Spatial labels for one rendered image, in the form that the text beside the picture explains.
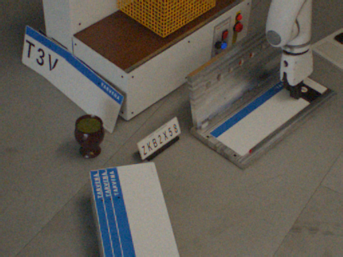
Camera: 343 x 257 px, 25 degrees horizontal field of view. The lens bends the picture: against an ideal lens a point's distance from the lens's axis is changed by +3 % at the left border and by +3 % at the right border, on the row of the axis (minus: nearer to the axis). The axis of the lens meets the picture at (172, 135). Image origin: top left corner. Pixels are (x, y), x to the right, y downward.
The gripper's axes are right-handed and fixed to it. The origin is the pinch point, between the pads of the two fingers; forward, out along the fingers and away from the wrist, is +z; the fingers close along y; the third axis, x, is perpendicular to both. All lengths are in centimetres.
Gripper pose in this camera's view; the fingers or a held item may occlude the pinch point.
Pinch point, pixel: (295, 92)
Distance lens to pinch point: 234.1
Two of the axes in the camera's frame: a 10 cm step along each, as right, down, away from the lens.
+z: 1.1, 8.0, 5.9
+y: 6.9, -4.9, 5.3
